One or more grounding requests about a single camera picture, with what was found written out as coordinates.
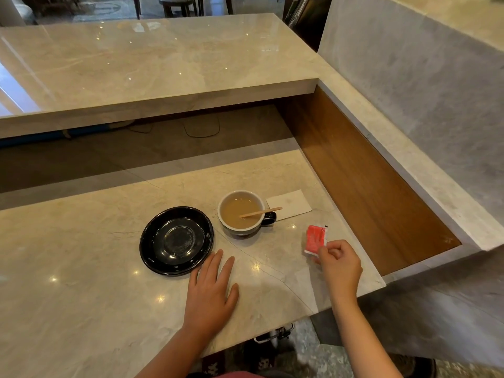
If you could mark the person's left hand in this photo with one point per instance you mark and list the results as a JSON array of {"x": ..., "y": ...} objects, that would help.
[{"x": 206, "y": 301}]

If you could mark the person's right hand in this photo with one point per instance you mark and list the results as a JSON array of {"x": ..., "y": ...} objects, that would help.
[{"x": 343, "y": 275}]

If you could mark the person's left middle finger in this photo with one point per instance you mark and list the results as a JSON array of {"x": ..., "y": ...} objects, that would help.
[{"x": 214, "y": 265}]

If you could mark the person's right thumb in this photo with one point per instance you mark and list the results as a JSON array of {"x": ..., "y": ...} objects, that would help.
[{"x": 323, "y": 256}]

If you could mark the person's left thumb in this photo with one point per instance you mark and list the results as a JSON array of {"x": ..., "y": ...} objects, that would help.
[{"x": 233, "y": 297}]

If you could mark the person's left little finger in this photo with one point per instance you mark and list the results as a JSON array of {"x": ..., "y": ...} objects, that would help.
[{"x": 192, "y": 282}]

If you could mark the red sachet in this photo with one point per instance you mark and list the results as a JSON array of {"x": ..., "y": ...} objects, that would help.
[{"x": 315, "y": 238}]

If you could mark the person's left forearm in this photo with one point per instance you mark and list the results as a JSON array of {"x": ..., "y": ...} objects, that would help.
[{"x": 177, "y": 356}]

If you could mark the person's right forearm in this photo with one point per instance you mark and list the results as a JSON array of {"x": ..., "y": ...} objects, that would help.
[{"x": 362, "y": 342}]

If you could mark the black saucer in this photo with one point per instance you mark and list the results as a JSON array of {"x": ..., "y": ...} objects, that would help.
[{"x": 176, "y": 240}]

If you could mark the cup of milky coffee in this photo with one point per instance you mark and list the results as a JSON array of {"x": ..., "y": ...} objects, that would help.
[{"x": 240, "y": 214}]

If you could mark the white paper napkin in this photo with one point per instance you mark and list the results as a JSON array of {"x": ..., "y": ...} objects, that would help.
[{"x": 290, "y": 203}]

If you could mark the wooden stirrer stick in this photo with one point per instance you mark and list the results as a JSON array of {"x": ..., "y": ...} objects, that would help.
[{"x": 262, "y": 212}]

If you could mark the person's pink clothing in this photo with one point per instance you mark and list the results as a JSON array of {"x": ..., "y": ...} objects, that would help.
[{"x": 242, "y": 374}]

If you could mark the wooden side panel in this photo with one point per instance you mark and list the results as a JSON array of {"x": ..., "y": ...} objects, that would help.
[{"x": 362, "y": 184}]

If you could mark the blue pipe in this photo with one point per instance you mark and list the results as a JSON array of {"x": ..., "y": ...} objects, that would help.
[{"x": 43, "y": 136}]

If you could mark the dark cabinet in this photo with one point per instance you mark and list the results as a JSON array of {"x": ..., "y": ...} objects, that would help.
[{"x": 307, "y": 17}]

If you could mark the dark wooden chair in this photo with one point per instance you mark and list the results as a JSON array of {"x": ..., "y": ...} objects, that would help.
[{"x": 179, "y": 3}]

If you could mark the white metal bracket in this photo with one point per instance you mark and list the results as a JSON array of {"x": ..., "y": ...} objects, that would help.
[{"x": 275, "y": 334}]

